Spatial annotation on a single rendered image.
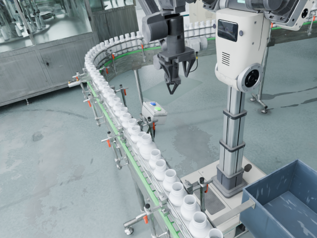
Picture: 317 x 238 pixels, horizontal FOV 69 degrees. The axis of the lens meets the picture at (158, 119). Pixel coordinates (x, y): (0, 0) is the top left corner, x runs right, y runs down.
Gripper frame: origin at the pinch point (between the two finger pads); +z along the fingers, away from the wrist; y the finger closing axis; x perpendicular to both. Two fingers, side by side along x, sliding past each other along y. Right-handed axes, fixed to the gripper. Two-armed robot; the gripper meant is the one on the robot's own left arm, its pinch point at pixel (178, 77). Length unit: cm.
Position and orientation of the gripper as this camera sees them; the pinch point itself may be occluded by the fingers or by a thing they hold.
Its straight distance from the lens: 81.6
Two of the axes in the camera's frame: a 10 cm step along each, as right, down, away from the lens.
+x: -4.3, -4.7, 7.7
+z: 1.1, 8.2, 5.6
